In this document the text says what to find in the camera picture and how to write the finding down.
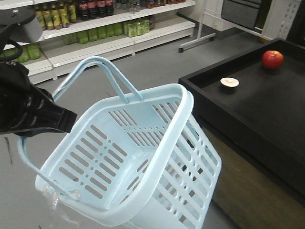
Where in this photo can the black wooden display stand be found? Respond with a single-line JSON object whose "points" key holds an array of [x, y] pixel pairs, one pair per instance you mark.
{"points": [[258, 128]]}

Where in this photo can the white store shelf unit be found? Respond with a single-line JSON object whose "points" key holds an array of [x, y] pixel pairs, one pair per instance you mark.
{"points": [[112, 37]]}

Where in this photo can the small white dish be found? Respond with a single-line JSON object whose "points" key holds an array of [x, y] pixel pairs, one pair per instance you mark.
{"points": [[229, 82]]}

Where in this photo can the red apple far corner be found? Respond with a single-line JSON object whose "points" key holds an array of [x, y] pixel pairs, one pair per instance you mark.
{"points": [[272, 59]]}

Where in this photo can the light blue plastic basket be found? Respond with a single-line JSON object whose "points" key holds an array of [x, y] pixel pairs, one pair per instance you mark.
{"points": [[139, 159]]}

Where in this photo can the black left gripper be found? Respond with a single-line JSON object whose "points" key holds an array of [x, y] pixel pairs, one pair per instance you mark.
{"points": [[27, 110]]}

